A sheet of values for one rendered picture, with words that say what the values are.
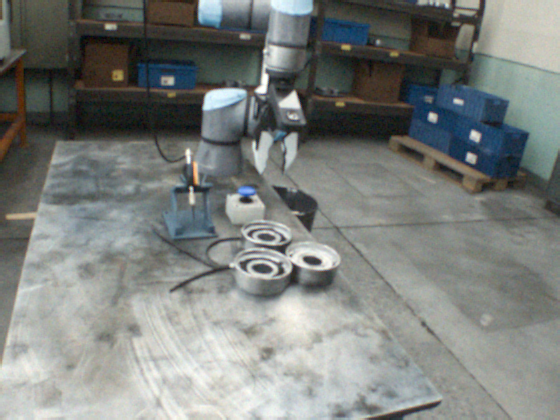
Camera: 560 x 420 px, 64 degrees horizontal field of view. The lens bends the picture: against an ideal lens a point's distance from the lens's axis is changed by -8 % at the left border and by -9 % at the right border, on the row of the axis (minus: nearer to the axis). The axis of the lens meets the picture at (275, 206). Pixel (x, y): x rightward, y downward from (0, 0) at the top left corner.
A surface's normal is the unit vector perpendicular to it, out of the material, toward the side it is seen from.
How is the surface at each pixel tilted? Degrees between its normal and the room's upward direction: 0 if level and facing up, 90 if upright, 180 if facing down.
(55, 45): 90
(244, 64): 90
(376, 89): 91
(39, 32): 90
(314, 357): 0
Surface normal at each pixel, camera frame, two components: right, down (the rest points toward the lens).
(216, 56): 0.33, 0.41
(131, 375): 0.13, -0.91
